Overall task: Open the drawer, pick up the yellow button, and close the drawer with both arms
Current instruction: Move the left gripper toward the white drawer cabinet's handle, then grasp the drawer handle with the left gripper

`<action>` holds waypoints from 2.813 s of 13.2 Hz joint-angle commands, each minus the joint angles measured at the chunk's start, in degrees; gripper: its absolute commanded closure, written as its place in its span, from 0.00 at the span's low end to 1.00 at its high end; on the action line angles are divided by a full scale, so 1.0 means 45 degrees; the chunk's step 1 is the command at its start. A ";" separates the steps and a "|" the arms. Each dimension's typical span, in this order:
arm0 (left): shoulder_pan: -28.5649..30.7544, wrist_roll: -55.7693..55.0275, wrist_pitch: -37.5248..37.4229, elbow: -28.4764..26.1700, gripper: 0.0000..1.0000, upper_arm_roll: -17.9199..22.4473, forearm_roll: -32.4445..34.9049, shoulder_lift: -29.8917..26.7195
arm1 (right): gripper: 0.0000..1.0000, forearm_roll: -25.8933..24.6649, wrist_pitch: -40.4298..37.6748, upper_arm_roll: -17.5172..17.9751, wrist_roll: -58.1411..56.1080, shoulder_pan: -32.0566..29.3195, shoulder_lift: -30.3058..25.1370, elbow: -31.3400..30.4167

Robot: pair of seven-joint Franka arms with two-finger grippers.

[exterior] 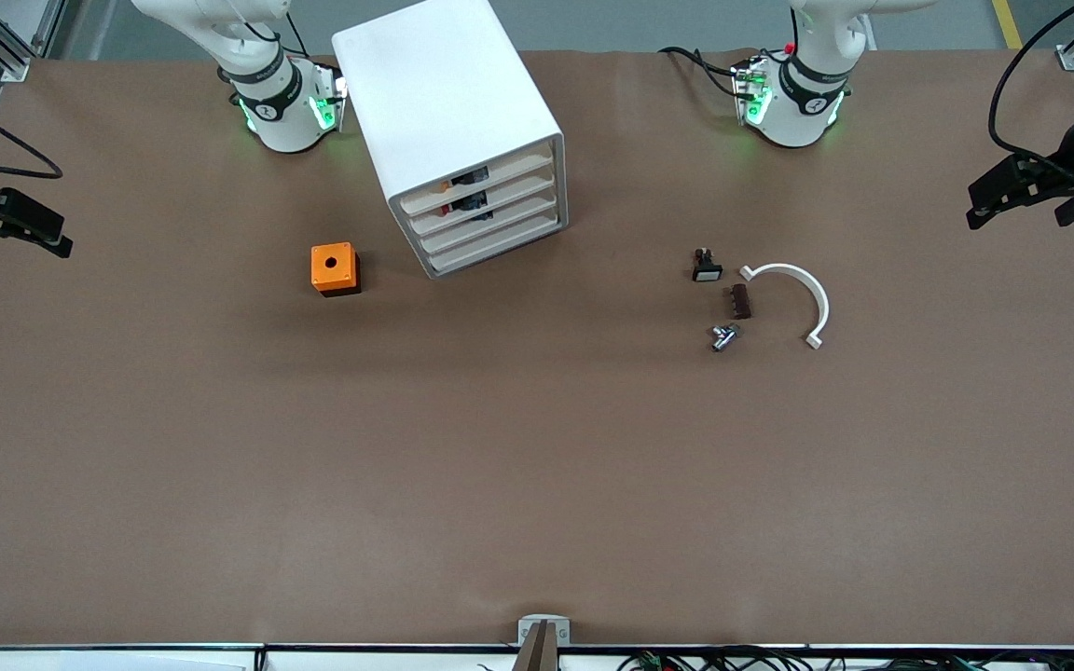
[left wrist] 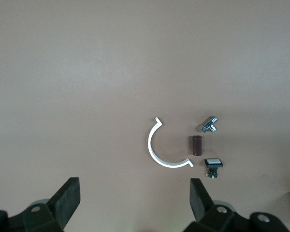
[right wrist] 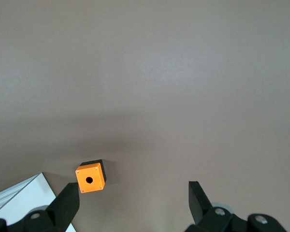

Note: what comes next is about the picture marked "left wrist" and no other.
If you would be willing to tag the dark brown rectangular block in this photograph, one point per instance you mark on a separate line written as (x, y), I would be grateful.
(195, 145)

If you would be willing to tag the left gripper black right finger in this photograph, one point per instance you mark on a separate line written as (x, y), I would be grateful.
(200, 205)

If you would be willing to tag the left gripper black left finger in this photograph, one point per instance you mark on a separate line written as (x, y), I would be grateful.
(65, 205)

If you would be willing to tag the black switch with white cap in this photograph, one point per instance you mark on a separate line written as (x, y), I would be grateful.
(213, 163)

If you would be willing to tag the silver metal tee fitting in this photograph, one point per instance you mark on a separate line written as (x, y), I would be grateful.
(209, 124)

